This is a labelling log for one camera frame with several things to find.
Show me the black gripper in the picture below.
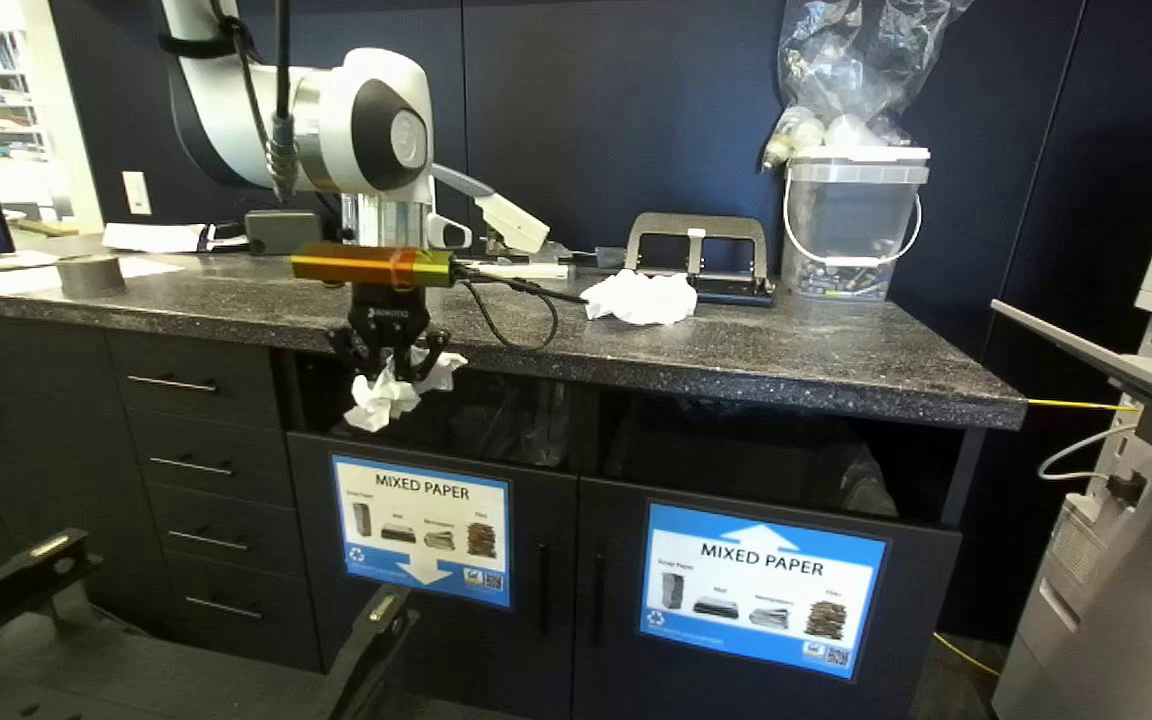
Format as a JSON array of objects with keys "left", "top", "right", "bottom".
[{"left": 333, "top": 285, "right": 448, "bottom": 384}]

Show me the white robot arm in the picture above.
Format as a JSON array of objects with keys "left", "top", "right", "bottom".
[{"left": 156, "top": 0, "right": 448, "bottom": 384}]

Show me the white stapler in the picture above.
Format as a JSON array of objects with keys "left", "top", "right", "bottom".
[{"left": 454, "top": 259, "right": 577, "bottom": 285}]

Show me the dark grey box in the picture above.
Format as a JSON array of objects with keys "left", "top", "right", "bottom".
[{"left": 245, "top": 208, "right": 322, "bottom": 258}]

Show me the left mixed paper sign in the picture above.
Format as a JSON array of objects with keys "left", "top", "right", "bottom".
[{"left": 333, "top": 455, "right": 510, "bottom": 609}]

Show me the mixed paper sign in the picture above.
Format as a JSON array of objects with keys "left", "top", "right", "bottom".
[
  {"left": 639, "top": 503, "right": 886, "bottom": 679},
  {"left": 333, "top": 455, "right": 510, "bottom": 609}
]

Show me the black drawer cabinet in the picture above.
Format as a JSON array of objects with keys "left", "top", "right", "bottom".
[{"left": 113, "top": 335, "right": 320, "bottom": 667}]

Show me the black stand leg centre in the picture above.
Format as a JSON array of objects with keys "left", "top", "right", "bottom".
[{"left": 314, "top": 584, "right": 421, "bottom": 720}]

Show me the black stand leg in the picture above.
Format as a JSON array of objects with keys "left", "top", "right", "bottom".
[
  {"left": 0, "top": 529, "right": 99, "bottom": 630},
  {"left": 314, "top": 584, "right": 421, "bottom": 720}
]

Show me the white paper sheet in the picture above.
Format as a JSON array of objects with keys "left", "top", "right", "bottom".
[{"left": 99, "top": 226, "right": 213, "bottom": 258}]

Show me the grey hole punch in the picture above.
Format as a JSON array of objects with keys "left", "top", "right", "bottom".
[{"left": 625, "top": 214, "right": 777, "bottom": 309}]

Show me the black stand leg left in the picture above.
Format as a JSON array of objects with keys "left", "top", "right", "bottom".
[{"left": 0, "top": 529, "right": 99, "bottom": 630}]

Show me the right mixed paper sign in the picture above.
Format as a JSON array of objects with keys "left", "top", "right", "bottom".
[{"left": 639, "top": 503, "right": 886, "bottom": 679}]

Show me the white bookshelf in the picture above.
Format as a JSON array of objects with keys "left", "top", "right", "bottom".
[{"left": 0, "top": 0, "right": 102, "bottom": 231}]

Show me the clear plastic bucket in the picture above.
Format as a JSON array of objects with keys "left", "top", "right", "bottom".
[{"left": 779, "top": 148, "right": 932, "bottom": 301}]

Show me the clear plastic bag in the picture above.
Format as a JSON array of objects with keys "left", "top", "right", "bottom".
[{"left": 760, "top": 0, "right": 972, "bottom": 170}]

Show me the grey office printer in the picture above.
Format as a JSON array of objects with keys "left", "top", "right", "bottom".
[{"left": 990, "top": 259, "right": 1152, "bottom": 720}]

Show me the orange wrist camera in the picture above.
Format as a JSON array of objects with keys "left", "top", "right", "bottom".
[{"left": 291, "top": 243, "right": 453, "bottom": 288}]

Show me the white light switch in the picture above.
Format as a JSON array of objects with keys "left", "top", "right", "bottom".
[{"left": 118, "top": 173, "right": 153, "bottom": 215}]

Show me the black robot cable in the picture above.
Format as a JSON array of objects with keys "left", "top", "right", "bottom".
[{"left": 153, "top": 0, "right": 606, "bottom": 355}]

